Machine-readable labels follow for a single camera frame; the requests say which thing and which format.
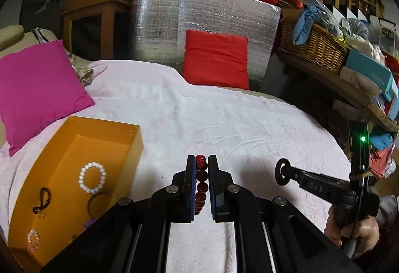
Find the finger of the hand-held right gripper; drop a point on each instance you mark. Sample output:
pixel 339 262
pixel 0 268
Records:
pixel 318 185

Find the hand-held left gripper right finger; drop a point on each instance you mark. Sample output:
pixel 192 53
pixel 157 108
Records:
pixel 213 185

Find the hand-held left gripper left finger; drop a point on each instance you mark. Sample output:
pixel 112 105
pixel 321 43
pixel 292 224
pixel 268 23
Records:
pixel 190 185

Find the dark brown bangle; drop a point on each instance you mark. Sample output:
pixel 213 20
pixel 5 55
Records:
pixel 90 201

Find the orange cardboard box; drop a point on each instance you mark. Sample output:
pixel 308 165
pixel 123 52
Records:
pixel 62 148

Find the person's right hand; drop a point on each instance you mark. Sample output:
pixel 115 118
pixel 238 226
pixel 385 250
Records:
pixel 364 229

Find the coral red cloth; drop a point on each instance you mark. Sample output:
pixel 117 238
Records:
pixel 382 162

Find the pale pink embossed blanket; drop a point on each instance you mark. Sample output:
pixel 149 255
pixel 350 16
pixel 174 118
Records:
pixel 218 111

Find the wooden shelf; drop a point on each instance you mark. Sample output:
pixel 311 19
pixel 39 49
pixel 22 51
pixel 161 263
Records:
pixel 352 94

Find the teal cardboard box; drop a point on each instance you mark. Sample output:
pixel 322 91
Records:
pixel 367 69

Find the red pillow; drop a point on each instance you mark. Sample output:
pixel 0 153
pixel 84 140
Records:
pixel 215 58

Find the wicker basket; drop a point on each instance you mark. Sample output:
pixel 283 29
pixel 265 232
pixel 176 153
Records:
pixel 318 45

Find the beige patterned cloth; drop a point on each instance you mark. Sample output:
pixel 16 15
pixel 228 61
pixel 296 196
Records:
pixel 83 75

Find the blue cloth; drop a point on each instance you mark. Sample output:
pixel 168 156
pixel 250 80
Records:
pixel 302 27

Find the clear plastic bag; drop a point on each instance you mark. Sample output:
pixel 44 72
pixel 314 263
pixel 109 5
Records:
pixel 355 27

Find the clear plastic storage box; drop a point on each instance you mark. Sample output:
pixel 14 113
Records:
pixel 385 31

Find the silver foil insulation panel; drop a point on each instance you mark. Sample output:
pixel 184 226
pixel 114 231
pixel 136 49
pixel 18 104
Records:
pixel 218 11

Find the magenta pillow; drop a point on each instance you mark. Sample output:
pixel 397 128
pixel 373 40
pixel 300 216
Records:
pixel 37 89

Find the wooden side table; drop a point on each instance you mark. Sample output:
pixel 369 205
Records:
pixel 93 10

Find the striped cloth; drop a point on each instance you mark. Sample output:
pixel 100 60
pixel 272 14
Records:
pixel 40 34

